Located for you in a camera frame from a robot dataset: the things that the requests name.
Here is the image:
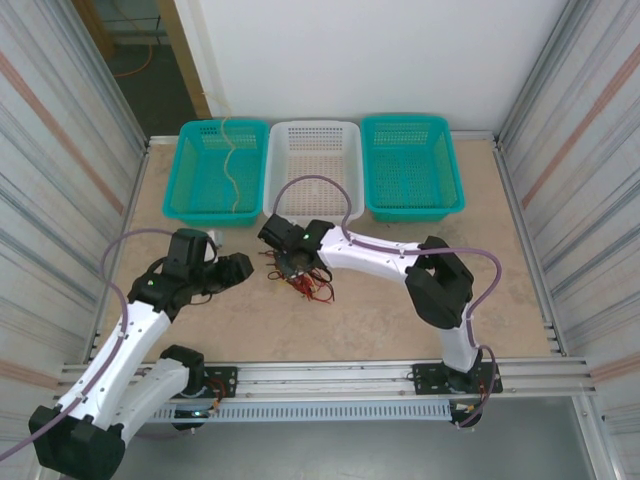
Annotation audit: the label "orange floor cable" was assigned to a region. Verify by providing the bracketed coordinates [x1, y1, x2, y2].
[115, 43, 157, 79]

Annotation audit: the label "base red black wires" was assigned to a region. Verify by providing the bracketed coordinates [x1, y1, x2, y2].
[467, 382, 490, 415]
[207, 377, 237, 414]

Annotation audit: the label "aluminium mounting rail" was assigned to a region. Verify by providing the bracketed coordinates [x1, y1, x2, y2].
[57, 355, 599, 403]

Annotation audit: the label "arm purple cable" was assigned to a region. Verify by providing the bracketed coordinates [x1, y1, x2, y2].
[0, 227, 217, 461]
[272, 174, 503, 430]

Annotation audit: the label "right base red black wires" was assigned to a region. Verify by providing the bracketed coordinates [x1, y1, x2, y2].
[467, 382, 490, 415]

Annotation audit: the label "wooden door frame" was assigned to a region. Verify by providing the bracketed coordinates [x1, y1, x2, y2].
[157, 0, 211, 120]

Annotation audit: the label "long yellow cable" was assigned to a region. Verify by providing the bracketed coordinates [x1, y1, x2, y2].
[201, 91, 242, 214]

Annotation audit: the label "grey slotted cable duct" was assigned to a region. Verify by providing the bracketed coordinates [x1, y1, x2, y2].
[149, 401, 454, 425]

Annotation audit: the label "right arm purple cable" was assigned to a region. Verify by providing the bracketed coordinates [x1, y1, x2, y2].
[272, 174, 503, 430]

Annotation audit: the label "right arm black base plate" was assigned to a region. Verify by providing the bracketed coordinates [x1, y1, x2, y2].
[412, 360, 503, 396]

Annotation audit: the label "white plastic basket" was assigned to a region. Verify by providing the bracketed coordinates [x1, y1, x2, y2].
[262, 119, 366, 229]

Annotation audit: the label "wooden furniture piece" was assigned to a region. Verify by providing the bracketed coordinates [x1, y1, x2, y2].
[73, 0, 117, 61]

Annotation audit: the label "teal plastic basket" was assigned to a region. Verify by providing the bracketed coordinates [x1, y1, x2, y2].
[161, 118, 271, 229]
[359, 114, 467, 225]

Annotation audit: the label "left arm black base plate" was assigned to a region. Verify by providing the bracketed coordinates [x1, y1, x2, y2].
[192, 366, 239, 400]

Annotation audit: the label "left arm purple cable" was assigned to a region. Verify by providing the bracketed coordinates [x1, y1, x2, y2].
[0, 227, 217, 461]

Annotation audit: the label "left base red black wires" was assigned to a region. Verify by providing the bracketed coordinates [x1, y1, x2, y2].
[207, 377, 237, 414]

